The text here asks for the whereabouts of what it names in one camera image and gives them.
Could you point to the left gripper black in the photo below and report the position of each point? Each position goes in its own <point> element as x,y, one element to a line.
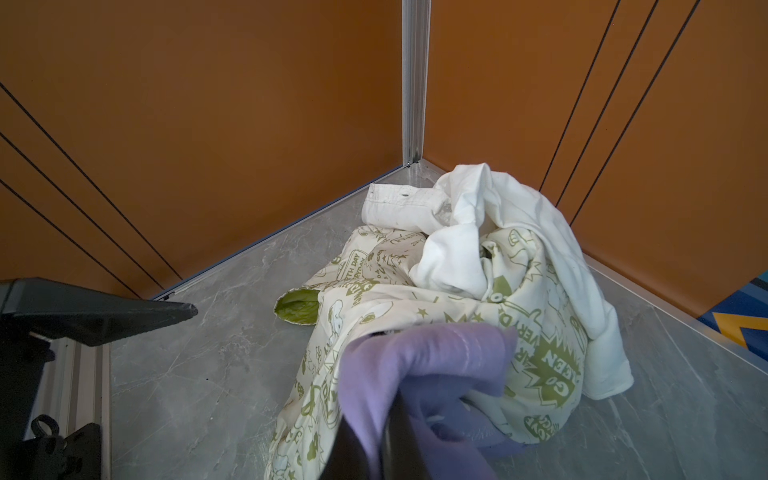
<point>57,310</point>

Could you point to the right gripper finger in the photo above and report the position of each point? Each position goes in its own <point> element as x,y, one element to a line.
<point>399,453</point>

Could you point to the cream cloth green print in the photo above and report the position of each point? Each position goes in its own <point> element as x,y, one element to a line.
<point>367,291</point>

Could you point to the front aluminium rail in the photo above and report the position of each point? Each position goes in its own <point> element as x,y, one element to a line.
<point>68,435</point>

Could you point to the purple cloth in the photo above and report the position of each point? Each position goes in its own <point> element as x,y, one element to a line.
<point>432,368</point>

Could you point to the left aluminium corner post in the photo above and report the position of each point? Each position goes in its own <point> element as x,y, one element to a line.
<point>416,19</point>

